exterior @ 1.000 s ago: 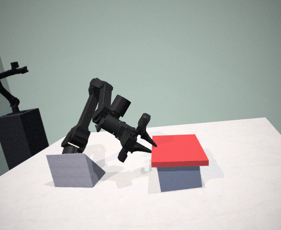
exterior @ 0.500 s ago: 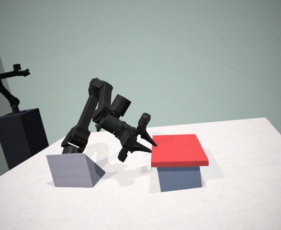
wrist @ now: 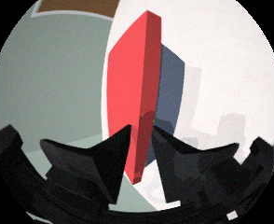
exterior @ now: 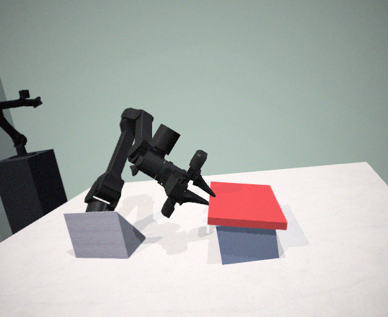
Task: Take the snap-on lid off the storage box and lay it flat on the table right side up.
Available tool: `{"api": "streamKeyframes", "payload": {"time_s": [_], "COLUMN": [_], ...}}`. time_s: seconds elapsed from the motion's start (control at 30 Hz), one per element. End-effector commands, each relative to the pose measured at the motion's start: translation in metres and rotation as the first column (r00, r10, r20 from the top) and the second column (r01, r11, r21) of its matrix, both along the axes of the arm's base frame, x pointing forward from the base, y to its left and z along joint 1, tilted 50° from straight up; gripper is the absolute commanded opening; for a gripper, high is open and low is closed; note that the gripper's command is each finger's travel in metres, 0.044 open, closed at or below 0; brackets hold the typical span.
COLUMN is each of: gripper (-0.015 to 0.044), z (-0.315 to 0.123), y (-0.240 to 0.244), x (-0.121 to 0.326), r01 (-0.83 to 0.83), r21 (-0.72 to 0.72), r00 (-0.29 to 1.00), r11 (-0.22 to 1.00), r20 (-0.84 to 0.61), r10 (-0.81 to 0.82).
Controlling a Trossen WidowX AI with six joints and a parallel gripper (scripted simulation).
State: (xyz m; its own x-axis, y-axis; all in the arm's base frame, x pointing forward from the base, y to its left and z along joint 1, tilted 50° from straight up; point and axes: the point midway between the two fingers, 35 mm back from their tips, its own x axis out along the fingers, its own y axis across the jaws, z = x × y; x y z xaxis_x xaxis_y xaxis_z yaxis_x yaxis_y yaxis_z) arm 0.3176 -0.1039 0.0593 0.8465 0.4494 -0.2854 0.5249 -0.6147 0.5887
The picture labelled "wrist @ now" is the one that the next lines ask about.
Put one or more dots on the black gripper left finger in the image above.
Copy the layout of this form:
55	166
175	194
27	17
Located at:
103	164

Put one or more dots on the red lid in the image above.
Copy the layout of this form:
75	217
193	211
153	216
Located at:
132	86

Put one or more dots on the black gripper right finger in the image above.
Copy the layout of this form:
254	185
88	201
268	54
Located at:
181	165

